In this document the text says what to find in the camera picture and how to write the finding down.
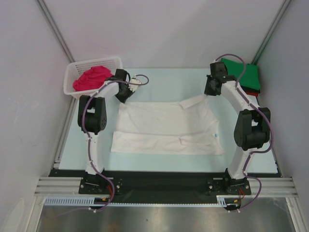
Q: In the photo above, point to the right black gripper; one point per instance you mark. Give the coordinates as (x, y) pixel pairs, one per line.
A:
(207, 91)

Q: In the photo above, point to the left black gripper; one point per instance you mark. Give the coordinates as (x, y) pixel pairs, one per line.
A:
(130, 93)

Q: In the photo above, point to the white t shirt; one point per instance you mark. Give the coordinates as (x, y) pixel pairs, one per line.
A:
(187, 127)

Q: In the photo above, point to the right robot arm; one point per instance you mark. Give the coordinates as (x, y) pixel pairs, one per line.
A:
(252, 129)

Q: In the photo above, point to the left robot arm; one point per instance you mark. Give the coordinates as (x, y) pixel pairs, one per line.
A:
(92, 114)

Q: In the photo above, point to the green folded t shirt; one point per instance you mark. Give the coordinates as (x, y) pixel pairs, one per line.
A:
(249, 79)

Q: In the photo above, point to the black folded t shirt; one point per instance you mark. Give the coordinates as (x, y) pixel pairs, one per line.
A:
(251, 90)

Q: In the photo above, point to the pink red t shirt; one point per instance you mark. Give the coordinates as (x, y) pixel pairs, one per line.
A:
(92, 78)

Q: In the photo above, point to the red folded t shirt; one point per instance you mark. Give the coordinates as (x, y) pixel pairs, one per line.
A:
(252, 94)

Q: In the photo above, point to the white plastic basket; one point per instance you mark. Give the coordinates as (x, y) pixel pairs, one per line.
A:
(76, 69)

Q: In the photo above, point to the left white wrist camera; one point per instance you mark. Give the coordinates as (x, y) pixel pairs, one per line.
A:
(134, 83)

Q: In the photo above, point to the right aluminium corner post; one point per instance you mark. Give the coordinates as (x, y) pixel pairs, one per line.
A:
(272, 28)

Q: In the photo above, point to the aluminium corner post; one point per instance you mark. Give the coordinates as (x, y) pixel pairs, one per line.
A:
(54, 29)
(272, 28)

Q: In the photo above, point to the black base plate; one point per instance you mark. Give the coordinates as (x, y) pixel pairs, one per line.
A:
(171, 188)

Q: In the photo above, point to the left aluminium corner post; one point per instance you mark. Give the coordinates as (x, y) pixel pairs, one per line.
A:
(54, 29)

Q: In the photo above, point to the left white cable duct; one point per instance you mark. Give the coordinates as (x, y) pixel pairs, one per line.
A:
(76, 201)

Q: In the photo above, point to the white cable duct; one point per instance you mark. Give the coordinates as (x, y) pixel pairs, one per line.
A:
(76, 201)
(226, 200)

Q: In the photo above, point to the aluminium frame rail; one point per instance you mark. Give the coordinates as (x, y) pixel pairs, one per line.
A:
(69, 186)

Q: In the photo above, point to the right white cable duct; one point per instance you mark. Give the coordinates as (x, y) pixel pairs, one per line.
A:
(226, 200)

